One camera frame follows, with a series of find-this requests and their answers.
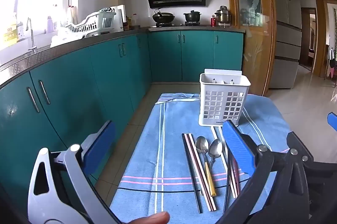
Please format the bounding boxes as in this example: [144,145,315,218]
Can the white dish rack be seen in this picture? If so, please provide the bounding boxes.
[65,7,117,37]

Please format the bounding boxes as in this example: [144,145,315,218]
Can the white cutting board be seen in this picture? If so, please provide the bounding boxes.
[110,4,126,31]

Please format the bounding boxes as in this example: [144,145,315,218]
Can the stainless steel pot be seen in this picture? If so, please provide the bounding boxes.
[214,5,232,28]

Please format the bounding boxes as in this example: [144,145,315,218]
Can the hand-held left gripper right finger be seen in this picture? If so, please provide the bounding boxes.
[222,121,310,224]

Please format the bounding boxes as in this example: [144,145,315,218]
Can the grey kitchen countertop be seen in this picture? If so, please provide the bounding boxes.
[0,25,246,89]

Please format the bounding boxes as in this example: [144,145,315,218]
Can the white plastic utensil holder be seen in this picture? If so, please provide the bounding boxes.
[199,69,250,127]

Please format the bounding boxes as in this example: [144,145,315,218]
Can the gold handled metal spoon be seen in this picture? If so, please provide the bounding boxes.
[195,136,218,197]

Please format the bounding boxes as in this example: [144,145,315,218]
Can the silver metal spoon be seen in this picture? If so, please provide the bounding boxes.
[200,139,223,196]

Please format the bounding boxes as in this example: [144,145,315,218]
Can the silver refrigerator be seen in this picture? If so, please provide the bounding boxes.
[269,0,302,90]

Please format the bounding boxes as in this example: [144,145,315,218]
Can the black wok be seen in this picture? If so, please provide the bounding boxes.
[152,8,175,24]

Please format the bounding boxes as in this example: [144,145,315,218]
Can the black cooking pot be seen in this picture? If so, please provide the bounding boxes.
[183,10,202,23]

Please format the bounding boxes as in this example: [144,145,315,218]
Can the person's left hand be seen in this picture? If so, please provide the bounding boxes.
[120,212,170,224]

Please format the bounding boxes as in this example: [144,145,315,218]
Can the wooden framed glass door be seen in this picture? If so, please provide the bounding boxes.
[228,0,277,97]

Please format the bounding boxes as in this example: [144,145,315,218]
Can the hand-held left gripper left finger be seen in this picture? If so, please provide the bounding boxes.
[28,120,122,224]

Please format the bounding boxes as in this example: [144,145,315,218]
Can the black chopstick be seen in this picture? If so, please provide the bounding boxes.
[181,133,204,214]

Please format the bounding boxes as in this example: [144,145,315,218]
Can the blue striped cloth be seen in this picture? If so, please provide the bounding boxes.
[109,92,293,224]

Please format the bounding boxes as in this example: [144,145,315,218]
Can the yellow bottle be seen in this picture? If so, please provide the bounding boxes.
[3,13,18,43]

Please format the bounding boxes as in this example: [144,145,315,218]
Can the dark chopstick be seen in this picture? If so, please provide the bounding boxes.
[222,156,233,215]

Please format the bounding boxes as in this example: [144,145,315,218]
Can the red brown chopstick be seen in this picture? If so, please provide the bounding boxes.
[233,158,242,197]

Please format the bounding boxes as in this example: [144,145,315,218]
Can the white bottle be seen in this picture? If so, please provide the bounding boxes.
[16,22,26,43]

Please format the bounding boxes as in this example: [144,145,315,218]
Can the hanging clothes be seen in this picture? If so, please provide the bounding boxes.
[326,46,337,80]

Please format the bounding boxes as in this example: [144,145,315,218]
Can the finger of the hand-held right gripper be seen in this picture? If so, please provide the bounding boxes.
[326,112,337,132]
[286,131,335,188]

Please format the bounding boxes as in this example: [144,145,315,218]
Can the gas stove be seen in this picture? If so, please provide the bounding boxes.
[148,22,211,29]

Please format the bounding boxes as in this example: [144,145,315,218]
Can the chrome faucet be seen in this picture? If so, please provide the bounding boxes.
[26,18,38,53]

